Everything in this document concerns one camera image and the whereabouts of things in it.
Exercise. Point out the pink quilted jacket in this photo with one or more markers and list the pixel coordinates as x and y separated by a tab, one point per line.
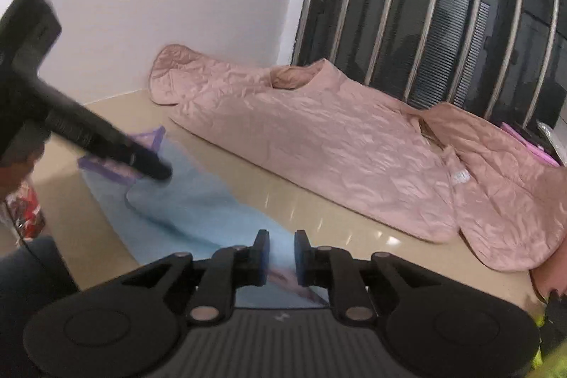
336	130

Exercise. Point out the clear plastic packet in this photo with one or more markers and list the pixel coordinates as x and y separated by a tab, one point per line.
553	136

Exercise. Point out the yellow-green and black glove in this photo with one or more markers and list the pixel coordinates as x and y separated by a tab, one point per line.
553	342

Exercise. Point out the magenta flat case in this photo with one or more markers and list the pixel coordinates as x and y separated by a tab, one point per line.
529	143

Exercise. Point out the red printed packet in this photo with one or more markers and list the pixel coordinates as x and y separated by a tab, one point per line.
29	214

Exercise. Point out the pink and blue mesh garment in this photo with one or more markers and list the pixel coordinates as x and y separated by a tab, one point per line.
199	214

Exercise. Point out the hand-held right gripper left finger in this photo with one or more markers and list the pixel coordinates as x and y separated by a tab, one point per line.
259	258

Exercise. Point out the dark glass window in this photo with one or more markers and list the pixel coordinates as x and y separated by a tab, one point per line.
447	6

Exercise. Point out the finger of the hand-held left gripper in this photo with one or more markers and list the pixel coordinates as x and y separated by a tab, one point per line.
110	145

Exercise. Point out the pink storage box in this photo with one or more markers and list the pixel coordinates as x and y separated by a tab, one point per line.
551	276

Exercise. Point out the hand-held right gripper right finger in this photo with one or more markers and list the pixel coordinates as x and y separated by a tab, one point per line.
303	258

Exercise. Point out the person's left hand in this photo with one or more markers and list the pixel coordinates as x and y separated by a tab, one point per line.
13	181

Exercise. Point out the person's dark trouser leg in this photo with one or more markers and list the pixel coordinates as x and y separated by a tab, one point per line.
26	280

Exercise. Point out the metal window grille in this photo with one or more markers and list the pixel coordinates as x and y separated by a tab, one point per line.
427	6

